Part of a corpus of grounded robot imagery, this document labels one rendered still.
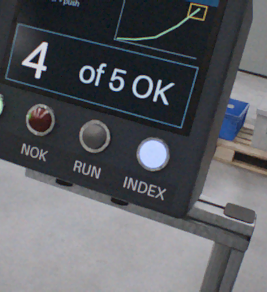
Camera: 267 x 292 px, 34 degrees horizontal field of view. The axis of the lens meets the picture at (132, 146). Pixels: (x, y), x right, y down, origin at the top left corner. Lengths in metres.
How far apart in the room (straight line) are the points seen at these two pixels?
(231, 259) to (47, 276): 1.57
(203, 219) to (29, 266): 1.63
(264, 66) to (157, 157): 7.68
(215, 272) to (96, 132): 0.19
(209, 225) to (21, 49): 0.23
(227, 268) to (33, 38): 0.27
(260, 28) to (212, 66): 7.65
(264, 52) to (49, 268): 6.53
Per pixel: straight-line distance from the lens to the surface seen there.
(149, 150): 0.33
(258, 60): 8.00
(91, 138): 0.34
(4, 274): 1.96
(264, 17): 7.97
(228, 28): 0.34
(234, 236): 0.42
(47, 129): 0.37
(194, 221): 0.43
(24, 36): 0.39
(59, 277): 1.96
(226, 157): 3.53
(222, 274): 0.45
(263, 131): 3.55
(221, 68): 0.33
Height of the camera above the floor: 1.24
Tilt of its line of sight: 21 degrees down
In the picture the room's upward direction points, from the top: 11 degrees clockwise
